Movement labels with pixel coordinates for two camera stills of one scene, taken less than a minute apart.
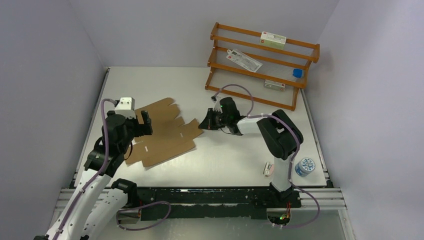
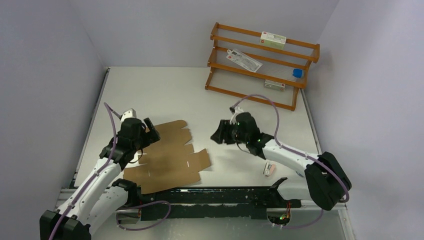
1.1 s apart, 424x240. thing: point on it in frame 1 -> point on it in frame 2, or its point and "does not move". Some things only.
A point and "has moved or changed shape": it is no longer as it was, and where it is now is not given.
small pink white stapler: (268, 169) does not move
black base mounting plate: (189, 203) does not move
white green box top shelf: (271, 40) does not move
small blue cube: (298, 72) does not move
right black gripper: (208, 123) -> (222, 133)
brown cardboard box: (171, 136) has moved or changed shape
